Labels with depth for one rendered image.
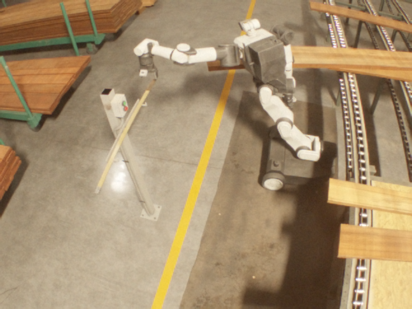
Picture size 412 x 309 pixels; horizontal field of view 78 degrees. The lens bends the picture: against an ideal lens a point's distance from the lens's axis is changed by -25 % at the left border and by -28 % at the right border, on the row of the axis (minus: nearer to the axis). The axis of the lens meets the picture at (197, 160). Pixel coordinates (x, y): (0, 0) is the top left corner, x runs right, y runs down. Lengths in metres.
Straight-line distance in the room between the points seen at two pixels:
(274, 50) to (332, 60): 0.88
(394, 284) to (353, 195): 0.60
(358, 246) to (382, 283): 0.27
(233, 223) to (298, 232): 0.55
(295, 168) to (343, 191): 0.98
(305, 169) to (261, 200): 0.46
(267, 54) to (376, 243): 1.27
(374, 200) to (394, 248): 0.33
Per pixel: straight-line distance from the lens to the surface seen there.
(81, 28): 4.66
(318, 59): 2.67
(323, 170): 2.78
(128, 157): 2.11
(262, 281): 2.44
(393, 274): 1.82
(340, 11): 3.94
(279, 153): 2.78
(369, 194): 1.90
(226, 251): 2.52
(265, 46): 1.95
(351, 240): 1.72
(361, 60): 2.88
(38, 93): 3.67
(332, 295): 2.53
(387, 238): 1.82
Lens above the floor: 2.35
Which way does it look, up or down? 52 degrees down
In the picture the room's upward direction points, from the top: 8 degrees counter-clockwise
